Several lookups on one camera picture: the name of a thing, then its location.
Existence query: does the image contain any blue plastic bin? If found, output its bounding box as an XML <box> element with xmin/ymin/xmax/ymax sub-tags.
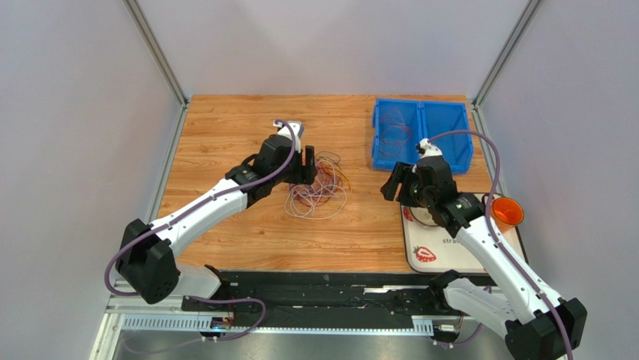
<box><xmin>371</xmin><ymin>98</ymin><xmax>470</xmax><ymax>171</ymax></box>

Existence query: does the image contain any aluminium frame rail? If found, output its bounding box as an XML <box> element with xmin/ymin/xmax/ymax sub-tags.
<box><xmin>107</xmin><ymin>280</ymin><xmax>472</xmax><ymax>336</ymax></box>

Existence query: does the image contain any white cable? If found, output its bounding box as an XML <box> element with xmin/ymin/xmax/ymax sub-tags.
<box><xmin>283</xmin><ymin>174</ymin><xmax>349</xmax><ymax>221</ymax></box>

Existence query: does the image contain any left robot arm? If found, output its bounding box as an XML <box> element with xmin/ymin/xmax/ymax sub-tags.
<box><xmin>112</xmin><ymin>134</ymin><xmax>317</xmax><ymax>305</ymax></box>

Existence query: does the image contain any aluminium corner post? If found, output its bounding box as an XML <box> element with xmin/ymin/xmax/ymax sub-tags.
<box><xmin>472</xmin><ymin>0</ymin><xmax>545</xmax><ymax>108</ymax></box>
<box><xmin>123</xmin><ymin>0</ymin><xmax>189</xmax><ymax>109</ymax></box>

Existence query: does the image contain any beige bowl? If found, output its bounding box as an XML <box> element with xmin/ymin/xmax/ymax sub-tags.
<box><xmin>408</xmin><ymin>207</ymin><xmax>438</xmax><ymax>227</ymax></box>

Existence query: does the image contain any orange plastic cup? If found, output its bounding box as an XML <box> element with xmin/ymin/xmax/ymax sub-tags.
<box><xmin>490</xmin><ymin>197</ymin><xmax>525</xmax><ymax>233</ymax></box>

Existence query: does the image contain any yellow cable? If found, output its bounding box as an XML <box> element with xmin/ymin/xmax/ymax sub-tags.
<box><xmin>324</xmin><ymin>159</ymin><xmax>356</xmax><ymax>201</ymax></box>

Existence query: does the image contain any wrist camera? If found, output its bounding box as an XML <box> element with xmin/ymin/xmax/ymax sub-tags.
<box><xmin>273</xmin><ymin>119</ymin><xmax>305</xmax><ymax>153</ymax></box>
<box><xmin>416</xmin><ymin>138</ymin><xmax>443</xmax><ymax>160</ymax></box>

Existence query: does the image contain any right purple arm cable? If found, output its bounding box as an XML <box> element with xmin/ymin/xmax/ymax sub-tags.
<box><xmin>424</xmin><ymin>129</ymin><xmax>575</xmax><ymax>360</ymax></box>

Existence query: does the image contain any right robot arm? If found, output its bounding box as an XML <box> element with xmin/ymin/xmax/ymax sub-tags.
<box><xmin>380</xmin><ymin>155</ymin><xmax>587</xmax><ymax>359</ymax></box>

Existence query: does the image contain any left aluminium corner post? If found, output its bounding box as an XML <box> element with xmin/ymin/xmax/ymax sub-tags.
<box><xmin>123</xmin><ymin>0</ymin><xmax>189</xmax><ymax>109</ymax></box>

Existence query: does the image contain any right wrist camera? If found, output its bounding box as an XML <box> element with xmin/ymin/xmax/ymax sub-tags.
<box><xmin>416</xmin><ymin>138</ymin><xmax>443</xmax><ymax>160</ymax></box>

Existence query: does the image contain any right aluminium corner post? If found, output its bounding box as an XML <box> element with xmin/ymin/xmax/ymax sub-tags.
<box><xmin>472</xmin><ymin>0</ymin><xmax>545</xmax><ymax>108</ymax></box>

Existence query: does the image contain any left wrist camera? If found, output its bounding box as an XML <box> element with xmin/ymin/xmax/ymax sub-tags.
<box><xmin>273</xmin><ymin>119</ymin><xmax>305</xmax><ymax>153</ymax></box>

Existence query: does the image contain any strawberry print tray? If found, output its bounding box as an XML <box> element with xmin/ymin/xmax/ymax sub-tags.
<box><xmin>400</xmin><ymin>191</ymin><xmax>525</xmax><ymax>274</ymax></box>

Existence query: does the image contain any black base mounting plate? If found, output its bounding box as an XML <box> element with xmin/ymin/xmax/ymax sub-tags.
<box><xmin>181</xmin><ymin>271</ymin><xmax>466</xmax><ymax>330</ymax></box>

